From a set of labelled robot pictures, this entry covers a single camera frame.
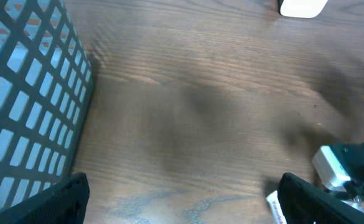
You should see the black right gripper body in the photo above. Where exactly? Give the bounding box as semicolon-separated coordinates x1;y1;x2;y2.
329;142;364;202

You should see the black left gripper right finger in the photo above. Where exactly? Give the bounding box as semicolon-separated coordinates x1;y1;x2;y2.
278;172;364;224

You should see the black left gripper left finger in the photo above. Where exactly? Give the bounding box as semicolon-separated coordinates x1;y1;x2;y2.
0;172;90;224

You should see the white green Panadol box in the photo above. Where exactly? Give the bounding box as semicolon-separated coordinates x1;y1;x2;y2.
266;190;287;224

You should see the white barcode scanner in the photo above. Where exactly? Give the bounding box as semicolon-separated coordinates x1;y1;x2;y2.
279;0;328;19

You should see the grey plastic mesh basket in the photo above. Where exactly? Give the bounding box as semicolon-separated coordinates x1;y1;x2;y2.
0;0;93;212

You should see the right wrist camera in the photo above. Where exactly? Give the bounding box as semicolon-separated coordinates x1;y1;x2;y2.
312;146;351;192

